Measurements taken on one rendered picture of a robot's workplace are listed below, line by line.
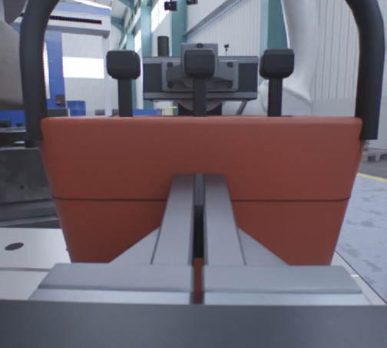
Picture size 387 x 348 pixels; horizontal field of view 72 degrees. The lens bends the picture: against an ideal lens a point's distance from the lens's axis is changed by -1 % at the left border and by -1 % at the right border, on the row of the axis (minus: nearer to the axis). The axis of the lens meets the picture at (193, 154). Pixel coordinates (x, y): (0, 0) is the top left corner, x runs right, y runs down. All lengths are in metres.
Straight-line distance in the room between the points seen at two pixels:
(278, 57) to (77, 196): 0.16
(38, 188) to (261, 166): 1.18
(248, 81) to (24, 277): 0.28
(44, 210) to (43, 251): 1.10
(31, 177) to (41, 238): 0.96
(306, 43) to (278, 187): 0.40
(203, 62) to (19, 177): 1.15
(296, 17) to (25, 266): 0.52
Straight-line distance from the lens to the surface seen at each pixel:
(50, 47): 5.66
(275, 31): 9.61
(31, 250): 0.31
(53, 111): 1.36
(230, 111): 0.47
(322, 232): 0.18
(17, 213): 1.42
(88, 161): 0.16
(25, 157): 1.27
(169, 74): 0.29
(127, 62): 0.20
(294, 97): 0.50
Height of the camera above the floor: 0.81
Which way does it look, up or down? 9 degrees down
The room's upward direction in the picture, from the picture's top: straight up
